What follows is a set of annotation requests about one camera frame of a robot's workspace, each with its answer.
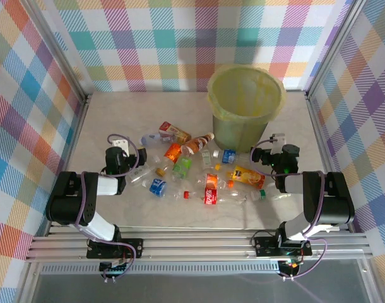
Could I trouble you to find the clear plastic bottle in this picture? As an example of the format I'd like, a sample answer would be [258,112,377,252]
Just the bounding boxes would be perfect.
[150,153,169,169]

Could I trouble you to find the clear bottle pale blue label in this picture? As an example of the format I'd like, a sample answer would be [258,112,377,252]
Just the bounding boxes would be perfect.
[138,132,168,146]

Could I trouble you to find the orange juice bottle dark label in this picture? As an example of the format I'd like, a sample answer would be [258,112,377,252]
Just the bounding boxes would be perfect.
[215,163,266,190]

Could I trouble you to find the blue label bottle white cap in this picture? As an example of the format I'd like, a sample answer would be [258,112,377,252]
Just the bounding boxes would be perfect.
[212,148,251,165]

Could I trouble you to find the crushed clear bottle blue label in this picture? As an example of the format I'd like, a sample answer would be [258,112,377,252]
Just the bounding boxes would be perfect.
[148,177,182,200]

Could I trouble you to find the clear bottle green cap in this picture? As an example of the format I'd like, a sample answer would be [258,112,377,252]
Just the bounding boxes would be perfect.
[249,186,292,202]

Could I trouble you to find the clear bottle white green label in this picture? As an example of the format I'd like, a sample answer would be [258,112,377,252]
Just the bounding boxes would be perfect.
[199,150,213,169]

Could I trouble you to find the clear bottle orange label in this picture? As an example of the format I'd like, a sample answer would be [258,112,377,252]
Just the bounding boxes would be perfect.
[194,172,235,191]

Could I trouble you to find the brown bottle white cap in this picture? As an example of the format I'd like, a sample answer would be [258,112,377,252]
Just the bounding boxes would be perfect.
[181,131,215,156]

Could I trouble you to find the clear bottle red cola label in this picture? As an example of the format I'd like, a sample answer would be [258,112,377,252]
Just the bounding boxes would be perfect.
[182,187,247,208]

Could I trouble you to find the grey translucent waste bin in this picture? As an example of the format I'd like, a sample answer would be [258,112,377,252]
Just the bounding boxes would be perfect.
[211,110,271,153]

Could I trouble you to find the bin with yellow liner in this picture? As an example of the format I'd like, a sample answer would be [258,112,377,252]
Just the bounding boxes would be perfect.
[206,64,288,123]

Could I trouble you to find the orange label bottle yellow cap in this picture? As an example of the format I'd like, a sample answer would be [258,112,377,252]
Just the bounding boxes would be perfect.
[155,143,183,177]

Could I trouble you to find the amber bottle red yellow label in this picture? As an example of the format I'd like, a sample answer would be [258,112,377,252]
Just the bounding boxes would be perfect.
[158,121,193,143]

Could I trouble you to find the small electronics board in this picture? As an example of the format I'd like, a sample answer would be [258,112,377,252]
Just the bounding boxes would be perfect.
[279,259,304,280]
[99,261,130,283]

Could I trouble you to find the grey lower panel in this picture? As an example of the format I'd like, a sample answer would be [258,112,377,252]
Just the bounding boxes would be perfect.
[31,273,372,303]

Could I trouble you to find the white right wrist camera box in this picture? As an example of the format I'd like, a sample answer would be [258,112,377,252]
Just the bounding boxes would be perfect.
[269,132,287,155]

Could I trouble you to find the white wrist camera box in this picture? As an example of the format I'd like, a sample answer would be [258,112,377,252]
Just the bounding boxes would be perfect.
[112,138,130,158]
[269,132,287,155]

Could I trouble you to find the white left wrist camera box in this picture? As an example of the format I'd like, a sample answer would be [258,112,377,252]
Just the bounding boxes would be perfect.
[112,138,130,158]

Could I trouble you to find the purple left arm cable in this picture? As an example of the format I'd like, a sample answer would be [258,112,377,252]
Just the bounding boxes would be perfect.
[74,134,139,278]

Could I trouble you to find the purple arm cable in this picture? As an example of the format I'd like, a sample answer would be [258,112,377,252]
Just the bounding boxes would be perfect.
[249,138,328,279]
[74,134,139,278]

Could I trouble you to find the aluminium side rail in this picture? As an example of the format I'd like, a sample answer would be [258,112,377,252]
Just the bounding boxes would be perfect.
[45,93,93,236]
[305,91,354,233]

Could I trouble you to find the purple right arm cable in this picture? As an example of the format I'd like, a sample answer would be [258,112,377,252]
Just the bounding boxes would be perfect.
[249,138,328,279]

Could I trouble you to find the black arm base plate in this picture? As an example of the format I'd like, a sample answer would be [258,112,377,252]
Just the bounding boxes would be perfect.
[254,235,313,257]
[86,238,144,259]

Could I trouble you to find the aluminium mounting rail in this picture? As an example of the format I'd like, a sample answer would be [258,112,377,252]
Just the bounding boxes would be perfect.
[25,225,373,263]

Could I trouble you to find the aluminium frame post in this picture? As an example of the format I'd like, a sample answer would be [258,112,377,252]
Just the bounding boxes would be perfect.
[305,0,367,98]
[21,0,93,107]

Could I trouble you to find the slotted grey cable duct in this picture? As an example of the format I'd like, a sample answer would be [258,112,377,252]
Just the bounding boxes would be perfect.
[40,264,281,275]

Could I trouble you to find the aluminium frame leg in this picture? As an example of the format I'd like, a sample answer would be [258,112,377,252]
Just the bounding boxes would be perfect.
[17,261,44,303]
[362,255,385,303]

